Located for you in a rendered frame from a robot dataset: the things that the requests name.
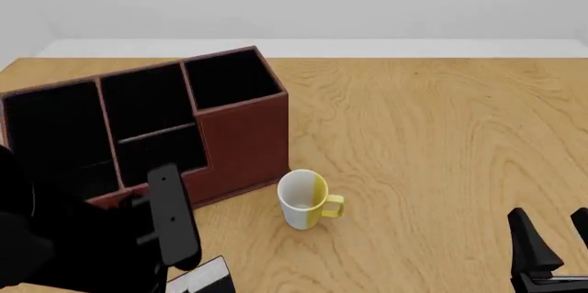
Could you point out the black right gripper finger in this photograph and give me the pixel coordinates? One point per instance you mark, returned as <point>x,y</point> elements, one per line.
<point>533,248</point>
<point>583,224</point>

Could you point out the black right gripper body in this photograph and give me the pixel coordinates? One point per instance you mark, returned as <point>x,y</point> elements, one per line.
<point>551,285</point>

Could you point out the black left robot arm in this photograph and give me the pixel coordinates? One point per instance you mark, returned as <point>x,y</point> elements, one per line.
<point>55,238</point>

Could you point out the red-brown desk caddy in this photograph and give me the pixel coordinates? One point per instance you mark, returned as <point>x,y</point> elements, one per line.
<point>243,148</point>

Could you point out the black and white book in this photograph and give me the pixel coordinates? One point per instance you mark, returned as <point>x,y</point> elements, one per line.
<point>209,277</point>

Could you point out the white and yellow mug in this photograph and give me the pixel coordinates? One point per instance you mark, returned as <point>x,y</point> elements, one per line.
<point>298,200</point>

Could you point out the flat black plate on stalk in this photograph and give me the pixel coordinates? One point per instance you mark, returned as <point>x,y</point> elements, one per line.
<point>172,217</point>

